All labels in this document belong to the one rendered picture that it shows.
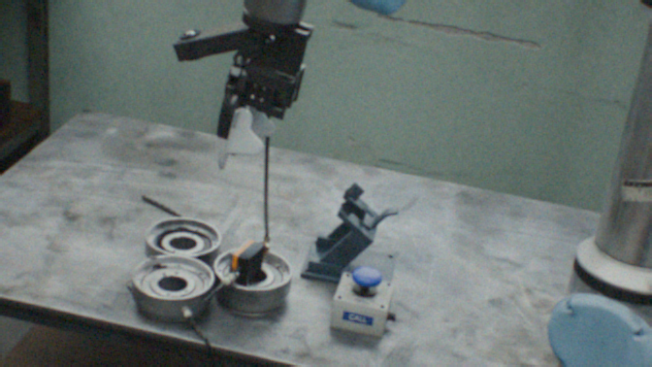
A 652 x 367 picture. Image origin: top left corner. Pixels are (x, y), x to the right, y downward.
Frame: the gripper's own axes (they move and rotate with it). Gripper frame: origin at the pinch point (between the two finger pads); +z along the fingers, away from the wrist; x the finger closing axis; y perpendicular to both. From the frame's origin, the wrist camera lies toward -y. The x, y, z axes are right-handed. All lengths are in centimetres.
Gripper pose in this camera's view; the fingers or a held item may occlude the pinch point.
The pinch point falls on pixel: (224, 150)
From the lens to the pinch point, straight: 127.8
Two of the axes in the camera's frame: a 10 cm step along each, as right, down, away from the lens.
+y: 9.4, 3.2, -0.8
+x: 2.2, -4.2, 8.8
